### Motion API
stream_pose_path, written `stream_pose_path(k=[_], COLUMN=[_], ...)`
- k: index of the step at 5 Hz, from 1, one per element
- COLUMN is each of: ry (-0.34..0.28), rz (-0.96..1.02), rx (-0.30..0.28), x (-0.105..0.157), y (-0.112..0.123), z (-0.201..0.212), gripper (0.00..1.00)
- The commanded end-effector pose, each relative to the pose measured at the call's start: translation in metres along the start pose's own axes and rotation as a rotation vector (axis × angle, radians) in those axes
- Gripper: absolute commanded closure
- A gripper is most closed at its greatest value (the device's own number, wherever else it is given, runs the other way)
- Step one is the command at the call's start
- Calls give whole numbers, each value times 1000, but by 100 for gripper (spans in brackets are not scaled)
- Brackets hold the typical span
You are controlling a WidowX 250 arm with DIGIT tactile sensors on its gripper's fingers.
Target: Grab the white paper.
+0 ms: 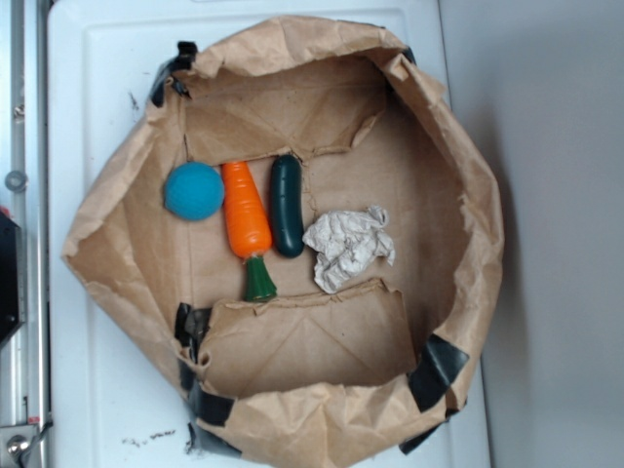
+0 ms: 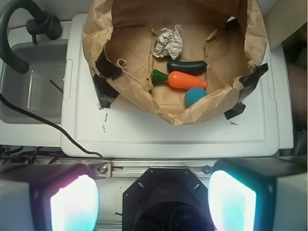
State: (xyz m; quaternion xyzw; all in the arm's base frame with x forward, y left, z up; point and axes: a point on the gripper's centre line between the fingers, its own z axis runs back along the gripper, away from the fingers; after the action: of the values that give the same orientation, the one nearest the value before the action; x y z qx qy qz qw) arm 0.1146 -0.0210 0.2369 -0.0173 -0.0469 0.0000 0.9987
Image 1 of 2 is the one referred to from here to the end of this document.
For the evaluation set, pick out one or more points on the white paper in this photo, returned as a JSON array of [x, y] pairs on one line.
[[347, 243]]

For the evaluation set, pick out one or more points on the orange toy carrot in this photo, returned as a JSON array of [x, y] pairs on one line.
[[248, 230]]

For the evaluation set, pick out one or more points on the dark green toy cucumber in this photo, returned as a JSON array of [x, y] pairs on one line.
[[285, 206]]

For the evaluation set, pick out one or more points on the blue ball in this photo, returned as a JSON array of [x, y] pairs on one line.
[[193, 191]]

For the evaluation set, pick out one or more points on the white plastic tray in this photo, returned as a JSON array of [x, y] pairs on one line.
[[111, 407]]

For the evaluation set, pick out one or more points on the black box on rail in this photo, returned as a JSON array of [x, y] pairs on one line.
[[12, 278]]

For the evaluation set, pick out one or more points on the metal frame rail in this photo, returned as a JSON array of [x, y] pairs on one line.
[[26, 418]]

